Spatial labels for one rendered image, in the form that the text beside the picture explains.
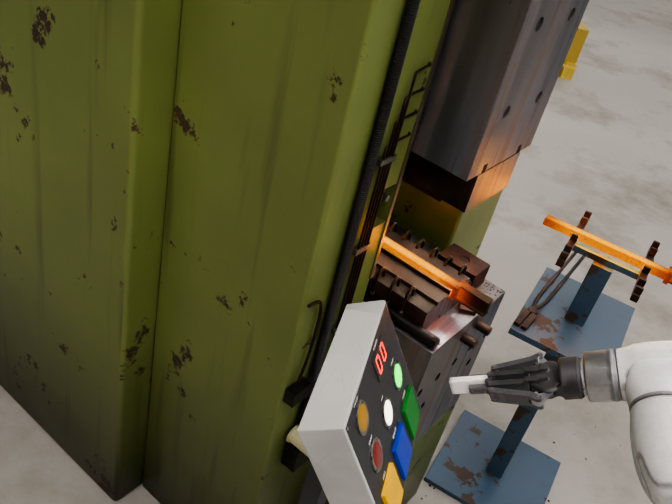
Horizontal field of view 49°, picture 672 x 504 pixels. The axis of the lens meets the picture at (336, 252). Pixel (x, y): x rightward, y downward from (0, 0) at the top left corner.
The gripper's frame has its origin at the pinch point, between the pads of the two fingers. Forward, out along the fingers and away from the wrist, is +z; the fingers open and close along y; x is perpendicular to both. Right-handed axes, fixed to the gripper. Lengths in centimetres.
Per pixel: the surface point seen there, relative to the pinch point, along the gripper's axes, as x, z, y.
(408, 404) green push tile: -3.0, 12.4, -1.2
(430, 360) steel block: -17.9, 16.2, 29.9
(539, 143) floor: -122, 14, 386
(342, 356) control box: 16.5, 17.9, -9.4
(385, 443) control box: 1.1, 13.2, -15.2
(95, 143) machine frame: 53, 74, 27
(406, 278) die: -3.5, 20.9, 44.9
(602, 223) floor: -142, -20, 298
